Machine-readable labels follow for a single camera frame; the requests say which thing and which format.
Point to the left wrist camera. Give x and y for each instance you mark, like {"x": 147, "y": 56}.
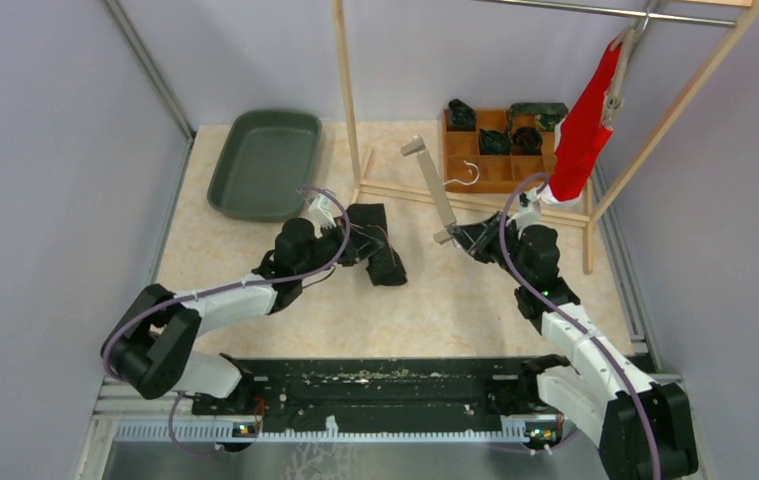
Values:
{"x": 322, "y": 212}

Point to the red underwear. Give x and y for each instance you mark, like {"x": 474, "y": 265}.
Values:
{"x": 582, "y": 135}

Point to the dark rolled sock right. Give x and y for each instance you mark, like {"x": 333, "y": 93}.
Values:
{"x": 526, "y": 141}

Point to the dark folded sock top-left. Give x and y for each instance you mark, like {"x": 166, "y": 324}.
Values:
{"x": 460, "y": 116}

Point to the beige clip hanger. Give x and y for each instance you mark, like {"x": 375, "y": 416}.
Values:
{"x": 436, "y": 190}
{"x": 625, "y": 44}

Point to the aluminium front rail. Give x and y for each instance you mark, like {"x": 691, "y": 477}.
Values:
{"x": 170, "y": 418}

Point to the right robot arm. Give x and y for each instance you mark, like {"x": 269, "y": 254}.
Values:
{"x": 642, "y": 428}

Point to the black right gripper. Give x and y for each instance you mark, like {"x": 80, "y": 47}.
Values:
{"x": 479, "y": 238}

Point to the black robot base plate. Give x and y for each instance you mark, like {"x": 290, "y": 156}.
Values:
{"x": 376, "y": 396}

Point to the wooden clothes rack frame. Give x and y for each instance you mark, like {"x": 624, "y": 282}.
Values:
{"x": 593, "y": 210}

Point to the black striped garment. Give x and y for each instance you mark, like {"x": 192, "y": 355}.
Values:
{"x": 385, "y": 267}

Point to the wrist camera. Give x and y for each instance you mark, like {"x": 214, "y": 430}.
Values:
{"x": 528, "y": 212}
{"x": 322, "y": 212}

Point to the grey plastic bin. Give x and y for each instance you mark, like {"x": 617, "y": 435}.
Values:
{"x": 267, "y": 156}

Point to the dark folded sock middle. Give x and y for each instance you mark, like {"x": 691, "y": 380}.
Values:
{"x": 494, "y": 142}

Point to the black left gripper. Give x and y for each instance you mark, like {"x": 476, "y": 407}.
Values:
{"x": 359, "y": 246}

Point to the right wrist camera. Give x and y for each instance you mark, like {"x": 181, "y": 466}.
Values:
{"x": 528, "y": 212}

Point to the wooden compartment tray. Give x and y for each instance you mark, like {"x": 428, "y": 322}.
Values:
{"x": 465, "y": 170}

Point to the camouflage folded cloth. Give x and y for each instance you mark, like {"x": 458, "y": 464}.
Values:
{"x": 547, "y": 115}

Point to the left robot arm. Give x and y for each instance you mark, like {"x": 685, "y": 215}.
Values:
{"x": 152, "y": 346}

